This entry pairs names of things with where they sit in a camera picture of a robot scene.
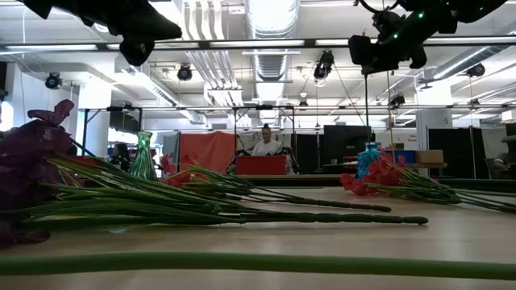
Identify red artificial flower bunch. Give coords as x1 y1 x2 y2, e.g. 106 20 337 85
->
159 151 393 213
340 155 516 214

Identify silver ventilation duct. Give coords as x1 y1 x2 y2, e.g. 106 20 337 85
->
243 0 302 102

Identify orange partition screen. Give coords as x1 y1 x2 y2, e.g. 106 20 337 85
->
179 131 237 174

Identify person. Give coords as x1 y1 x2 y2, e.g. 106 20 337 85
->
252 123 283 157
110 143 131 172

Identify black aluminium table frame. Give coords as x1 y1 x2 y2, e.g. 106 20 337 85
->
237 173 516 190

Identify grey partition screen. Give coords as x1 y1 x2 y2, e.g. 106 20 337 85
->
163 132 181 170

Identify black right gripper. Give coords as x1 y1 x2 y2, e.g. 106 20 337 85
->
348 23 428 76

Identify purple artificial flower bunch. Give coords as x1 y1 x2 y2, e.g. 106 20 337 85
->
0 99 429 247

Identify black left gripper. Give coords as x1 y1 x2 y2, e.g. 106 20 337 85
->
94 0 183 68

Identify blue glass vase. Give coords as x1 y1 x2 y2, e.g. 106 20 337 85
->
356 141 382 180

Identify yellow artificial tulip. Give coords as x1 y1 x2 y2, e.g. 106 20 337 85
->
0 251 516 282

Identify black partition screen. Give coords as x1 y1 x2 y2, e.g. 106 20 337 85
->
323 124 372 164

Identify green glass vase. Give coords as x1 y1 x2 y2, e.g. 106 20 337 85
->
129 130 158 181

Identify brown cardboard box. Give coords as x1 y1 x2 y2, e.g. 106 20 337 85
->
415 149 444 164

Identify blue plastic bin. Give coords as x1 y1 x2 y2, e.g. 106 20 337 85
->
393 150 417 164

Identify overhead frame bar with lights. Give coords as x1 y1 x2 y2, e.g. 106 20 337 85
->
0 36 516 52

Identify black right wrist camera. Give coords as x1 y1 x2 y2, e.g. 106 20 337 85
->
371 10 406 34

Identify black partition panels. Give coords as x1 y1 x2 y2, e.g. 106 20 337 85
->
427 127 489 180

